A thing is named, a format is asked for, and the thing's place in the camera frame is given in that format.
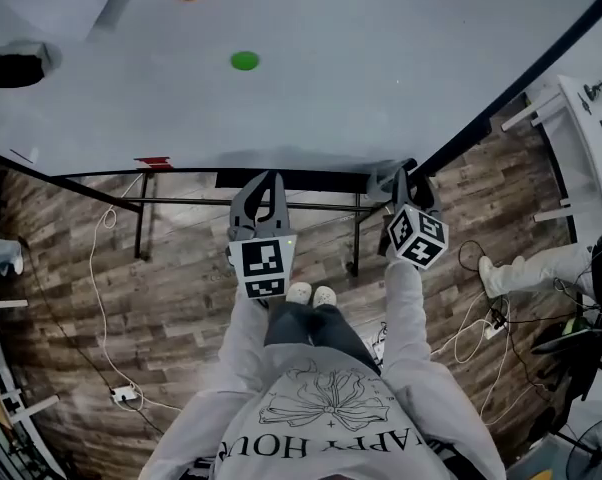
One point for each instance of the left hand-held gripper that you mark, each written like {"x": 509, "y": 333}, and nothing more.
{"x": 263, "y": 263}

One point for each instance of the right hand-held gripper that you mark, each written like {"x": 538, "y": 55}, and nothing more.
{"x": 416, "y": 238}

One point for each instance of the person's right forearm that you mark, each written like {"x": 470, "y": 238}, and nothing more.
{"x": 406, "y": 313}

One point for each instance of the person's left forearm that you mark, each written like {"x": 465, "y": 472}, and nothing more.
{"x": 246, "y": 338}

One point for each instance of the white magnetic whiteboard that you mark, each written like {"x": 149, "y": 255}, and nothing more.
{"x": 331, "y": 93}

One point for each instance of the person's left white shoe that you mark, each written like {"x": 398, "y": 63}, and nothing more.
{"x": 299, "y": 293}

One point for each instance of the person's white shoe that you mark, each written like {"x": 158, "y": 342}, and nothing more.
{"x": 325, "y": 296}
{"x": 299, "y": 293}

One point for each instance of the person's right white shoe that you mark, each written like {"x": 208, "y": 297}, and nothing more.
{"x": 325, "y": 296}

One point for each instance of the red striped label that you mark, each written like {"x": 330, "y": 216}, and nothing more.
{"x": 153, "y": 163}

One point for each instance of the person's dark trouser legs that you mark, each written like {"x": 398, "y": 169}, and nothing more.
{"x": 301, "y": 328}

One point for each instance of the green round magnet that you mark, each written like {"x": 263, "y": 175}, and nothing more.
{"x": 244, "y": 61}

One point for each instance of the white power strip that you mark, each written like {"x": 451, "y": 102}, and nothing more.
{"x": 496, "y": 328}
{"x": 123, "y": 394}

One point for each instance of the white table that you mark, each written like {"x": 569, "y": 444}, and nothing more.
{"x": 581, "y": 133}

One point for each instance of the small black gadget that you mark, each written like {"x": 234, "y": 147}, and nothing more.
{"x": 592, "y": 90}

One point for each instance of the black office chair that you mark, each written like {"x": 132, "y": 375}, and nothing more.
{"x": 576, "y": 348}

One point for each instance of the person's white printed sweatshirt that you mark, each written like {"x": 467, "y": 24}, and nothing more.
{"x": 331, "y": 448}

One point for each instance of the black standing fan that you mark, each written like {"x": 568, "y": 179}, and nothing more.
{"x": 598, "y": 448}

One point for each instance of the white desk frame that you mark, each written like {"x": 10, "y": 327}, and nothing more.
{"x": 3, "y": 304}

